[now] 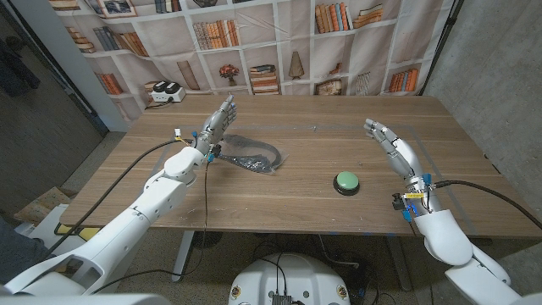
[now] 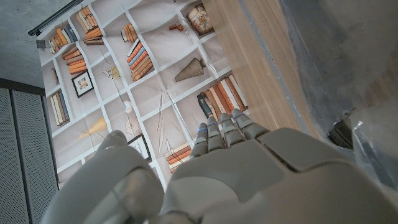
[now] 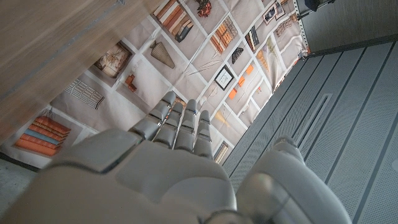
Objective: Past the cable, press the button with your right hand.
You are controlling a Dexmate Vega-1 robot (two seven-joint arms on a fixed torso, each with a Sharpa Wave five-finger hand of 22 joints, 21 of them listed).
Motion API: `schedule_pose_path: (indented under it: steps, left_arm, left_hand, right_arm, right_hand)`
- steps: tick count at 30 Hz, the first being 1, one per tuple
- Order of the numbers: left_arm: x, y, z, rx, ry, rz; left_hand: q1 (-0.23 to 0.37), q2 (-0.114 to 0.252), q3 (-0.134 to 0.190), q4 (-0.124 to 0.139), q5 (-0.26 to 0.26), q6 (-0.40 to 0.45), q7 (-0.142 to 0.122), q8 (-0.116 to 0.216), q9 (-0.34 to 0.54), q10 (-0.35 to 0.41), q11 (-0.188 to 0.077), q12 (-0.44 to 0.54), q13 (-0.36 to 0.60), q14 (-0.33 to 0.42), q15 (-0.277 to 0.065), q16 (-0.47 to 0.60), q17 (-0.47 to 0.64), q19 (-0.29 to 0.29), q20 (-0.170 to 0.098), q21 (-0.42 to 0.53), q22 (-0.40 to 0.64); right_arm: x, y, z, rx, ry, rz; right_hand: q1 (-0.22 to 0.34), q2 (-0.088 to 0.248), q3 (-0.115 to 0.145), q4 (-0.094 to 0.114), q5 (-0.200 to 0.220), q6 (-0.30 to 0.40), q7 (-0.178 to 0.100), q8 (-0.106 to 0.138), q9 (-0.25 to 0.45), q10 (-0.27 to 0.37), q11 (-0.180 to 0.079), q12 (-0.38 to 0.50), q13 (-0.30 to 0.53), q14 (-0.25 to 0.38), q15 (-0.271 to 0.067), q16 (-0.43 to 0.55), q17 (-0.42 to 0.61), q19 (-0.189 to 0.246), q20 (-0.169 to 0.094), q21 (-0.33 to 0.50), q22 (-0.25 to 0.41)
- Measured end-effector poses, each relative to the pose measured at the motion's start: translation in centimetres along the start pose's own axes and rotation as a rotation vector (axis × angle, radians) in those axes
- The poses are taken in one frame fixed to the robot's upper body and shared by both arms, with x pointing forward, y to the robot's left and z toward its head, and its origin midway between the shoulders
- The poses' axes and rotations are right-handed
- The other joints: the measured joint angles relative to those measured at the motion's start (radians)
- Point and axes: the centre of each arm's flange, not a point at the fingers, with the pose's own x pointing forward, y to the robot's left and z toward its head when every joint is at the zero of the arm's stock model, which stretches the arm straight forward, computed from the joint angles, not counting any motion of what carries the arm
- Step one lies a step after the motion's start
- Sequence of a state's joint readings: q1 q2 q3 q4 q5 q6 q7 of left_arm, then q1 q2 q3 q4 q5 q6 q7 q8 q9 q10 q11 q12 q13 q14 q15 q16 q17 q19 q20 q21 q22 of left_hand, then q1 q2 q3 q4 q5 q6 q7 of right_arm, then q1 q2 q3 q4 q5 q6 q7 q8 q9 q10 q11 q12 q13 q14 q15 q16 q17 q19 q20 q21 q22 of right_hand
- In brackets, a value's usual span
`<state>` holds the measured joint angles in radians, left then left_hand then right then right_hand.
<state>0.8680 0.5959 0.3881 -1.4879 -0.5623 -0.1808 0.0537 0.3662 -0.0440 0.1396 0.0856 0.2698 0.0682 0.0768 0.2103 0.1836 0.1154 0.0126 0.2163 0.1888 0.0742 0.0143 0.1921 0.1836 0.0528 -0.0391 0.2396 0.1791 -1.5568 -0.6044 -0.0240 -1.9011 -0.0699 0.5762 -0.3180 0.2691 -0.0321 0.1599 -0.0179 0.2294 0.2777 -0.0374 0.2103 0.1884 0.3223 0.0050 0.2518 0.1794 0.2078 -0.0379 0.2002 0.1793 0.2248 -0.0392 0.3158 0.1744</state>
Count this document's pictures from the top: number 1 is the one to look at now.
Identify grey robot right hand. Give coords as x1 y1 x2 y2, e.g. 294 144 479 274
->
362 118 424 181

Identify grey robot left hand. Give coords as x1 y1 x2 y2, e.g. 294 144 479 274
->
192 94 238 157

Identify green push button black base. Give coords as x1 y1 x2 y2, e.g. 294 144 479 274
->
332 170 361 197

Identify white power strip black plugs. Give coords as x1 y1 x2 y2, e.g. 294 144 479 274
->
150 80 187 104

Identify printed bookshelf backdrop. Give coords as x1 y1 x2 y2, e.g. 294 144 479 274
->
48 0 456 122

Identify grey table leg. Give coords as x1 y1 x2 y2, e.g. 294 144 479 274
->
384 236 414 292

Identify black backdrop stand pole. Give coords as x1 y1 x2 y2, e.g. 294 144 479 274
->
418 0 465 97

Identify white table leg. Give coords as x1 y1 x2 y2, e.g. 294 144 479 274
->
171 230 196 283

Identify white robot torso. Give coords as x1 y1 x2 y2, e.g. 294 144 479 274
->
228 252 351 305

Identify brown speckled cardboard piece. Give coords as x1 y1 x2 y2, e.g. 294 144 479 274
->
14 186 73 225

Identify black cable in clear bag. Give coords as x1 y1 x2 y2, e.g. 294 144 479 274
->
213 133 290 175

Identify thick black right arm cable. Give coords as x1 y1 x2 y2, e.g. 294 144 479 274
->
431 180 542 230

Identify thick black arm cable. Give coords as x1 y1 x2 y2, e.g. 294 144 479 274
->
431 180 542 230
41 137 194 259

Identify thin black hanging cable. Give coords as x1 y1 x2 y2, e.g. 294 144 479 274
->
91 160 211 296

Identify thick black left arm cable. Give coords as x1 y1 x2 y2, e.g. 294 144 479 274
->
41 137 194 259

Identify black torso cable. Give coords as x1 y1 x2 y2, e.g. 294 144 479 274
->
252 241 293 297

